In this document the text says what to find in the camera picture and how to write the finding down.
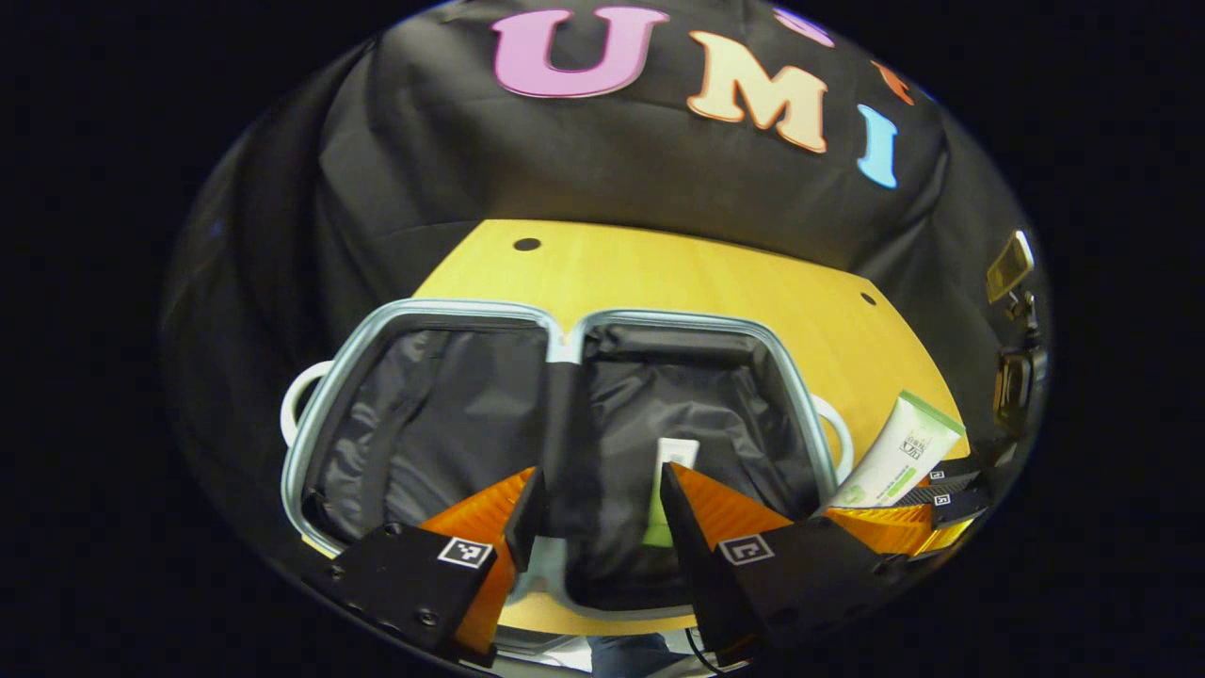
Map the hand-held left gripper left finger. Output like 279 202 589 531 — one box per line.
325 466 547 668

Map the thin black cable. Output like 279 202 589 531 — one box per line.
685 626 731 675

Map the person's leg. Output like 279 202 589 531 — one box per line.
588 634 698 678

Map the small white green tube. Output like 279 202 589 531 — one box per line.
643 438 700 547

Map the large white green tube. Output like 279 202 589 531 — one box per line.
828 391 966 509

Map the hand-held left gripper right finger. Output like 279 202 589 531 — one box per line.
659 461 909 665

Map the light blue suitcase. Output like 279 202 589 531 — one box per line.
280 299 856 655

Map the black backdrop cloth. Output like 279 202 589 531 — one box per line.
160 0 1051 566

